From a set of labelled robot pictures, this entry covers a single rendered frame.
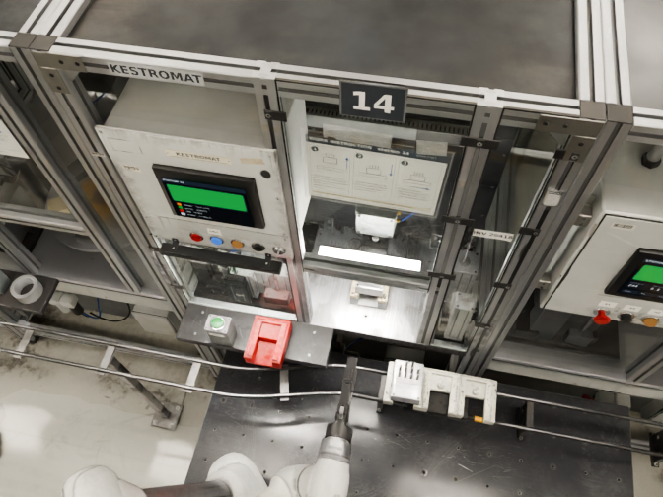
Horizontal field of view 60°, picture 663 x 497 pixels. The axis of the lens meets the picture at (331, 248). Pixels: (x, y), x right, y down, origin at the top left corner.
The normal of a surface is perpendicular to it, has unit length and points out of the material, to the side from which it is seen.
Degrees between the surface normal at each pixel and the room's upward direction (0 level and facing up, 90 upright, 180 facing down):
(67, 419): 0
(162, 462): 0
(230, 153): 90
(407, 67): 0
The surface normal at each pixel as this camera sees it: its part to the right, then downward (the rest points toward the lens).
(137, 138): -0.20, 0.84
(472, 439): -0.03, -0.51
